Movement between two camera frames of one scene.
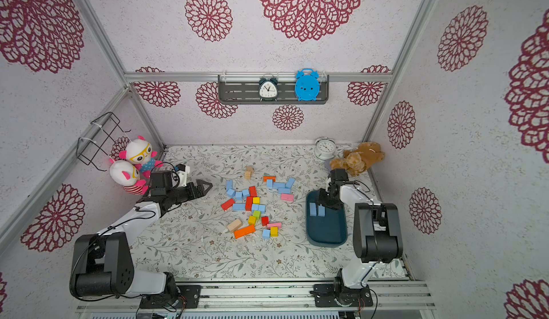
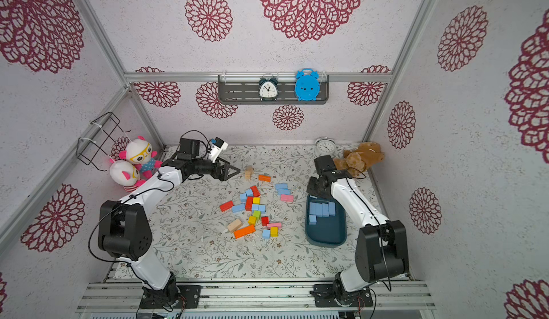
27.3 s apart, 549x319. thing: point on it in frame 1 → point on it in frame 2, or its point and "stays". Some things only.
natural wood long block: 233,226 stays
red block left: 227,204 stays
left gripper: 194,192 → 218,167
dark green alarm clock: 268,89 stays
